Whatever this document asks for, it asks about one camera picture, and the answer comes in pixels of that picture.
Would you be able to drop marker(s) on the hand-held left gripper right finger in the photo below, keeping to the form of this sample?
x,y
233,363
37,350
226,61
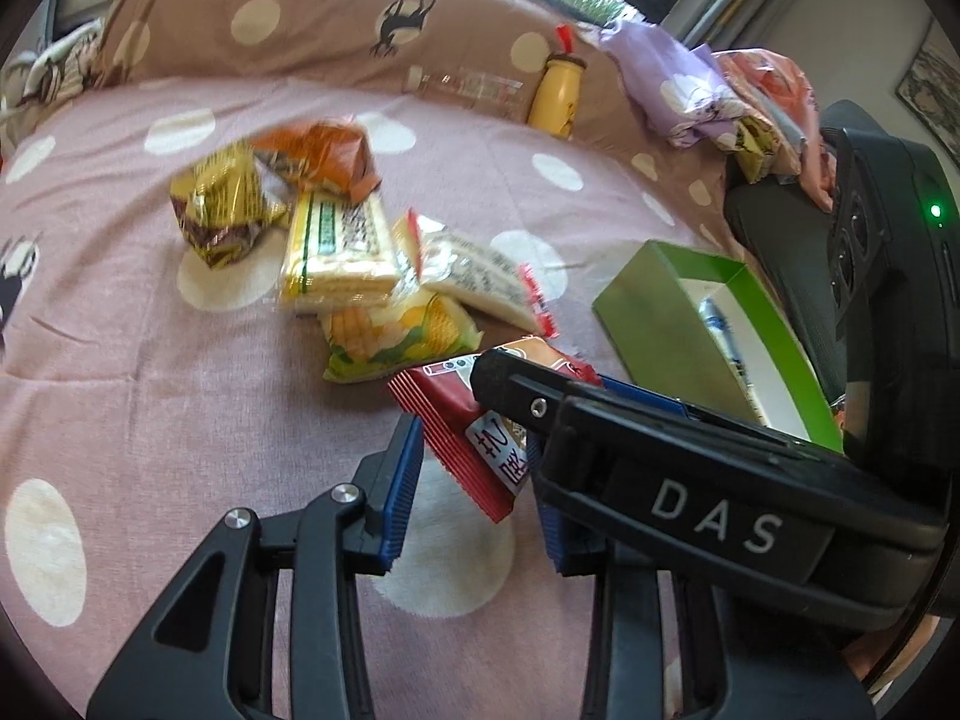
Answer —
x,y
562,540

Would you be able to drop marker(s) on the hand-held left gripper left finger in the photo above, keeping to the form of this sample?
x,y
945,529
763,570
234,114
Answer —
x,y
394,495

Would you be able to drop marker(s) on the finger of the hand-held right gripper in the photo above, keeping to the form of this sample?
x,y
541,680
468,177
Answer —
x,y
517,390
645,394

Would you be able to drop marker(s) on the red snack packet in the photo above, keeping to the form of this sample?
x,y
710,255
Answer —
x,y
450,420

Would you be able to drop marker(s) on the green cardboard box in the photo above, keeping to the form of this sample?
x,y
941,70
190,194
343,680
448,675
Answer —
x,y
652,300

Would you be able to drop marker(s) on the orange snack packet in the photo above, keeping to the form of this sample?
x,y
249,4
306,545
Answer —
x,y
330,154

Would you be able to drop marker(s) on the person's right forearm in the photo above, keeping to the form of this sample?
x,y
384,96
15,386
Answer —
x,y
900,652

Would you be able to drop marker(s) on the white red-edged snack packet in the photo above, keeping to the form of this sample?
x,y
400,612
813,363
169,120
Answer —
x,y
472,270

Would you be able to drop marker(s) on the yellow corn snack packet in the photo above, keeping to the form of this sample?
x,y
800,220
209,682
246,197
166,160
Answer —
x,y
390,337

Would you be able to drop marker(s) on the yellow and green cracker packet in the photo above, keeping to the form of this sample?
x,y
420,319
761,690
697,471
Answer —
x,y
337,255

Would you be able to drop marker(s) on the small yellow packet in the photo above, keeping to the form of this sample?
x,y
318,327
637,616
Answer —
x,y
754,154

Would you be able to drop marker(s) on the yellow bottle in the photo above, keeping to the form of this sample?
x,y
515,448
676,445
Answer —
x,y
555,94

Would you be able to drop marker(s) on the clear plastic bottle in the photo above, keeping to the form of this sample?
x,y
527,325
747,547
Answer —
x,y
465,86

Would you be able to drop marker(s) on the purple spotted cloth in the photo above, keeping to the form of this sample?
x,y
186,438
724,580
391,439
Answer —
x,y
667,75

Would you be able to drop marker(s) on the pink patterned cloth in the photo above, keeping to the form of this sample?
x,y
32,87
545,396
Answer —
x,y
780,90

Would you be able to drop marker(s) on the yellow and black snack packet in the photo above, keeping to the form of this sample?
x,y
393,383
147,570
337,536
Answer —
x,y
217,202

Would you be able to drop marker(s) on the brown spotted pillow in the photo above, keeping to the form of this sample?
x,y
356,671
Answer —
x,y
315,30

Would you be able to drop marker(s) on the striped white cloth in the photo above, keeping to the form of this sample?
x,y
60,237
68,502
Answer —
x,y
52,67

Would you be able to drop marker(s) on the framed wall picture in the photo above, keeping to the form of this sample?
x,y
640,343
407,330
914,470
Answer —
x,y
934,82

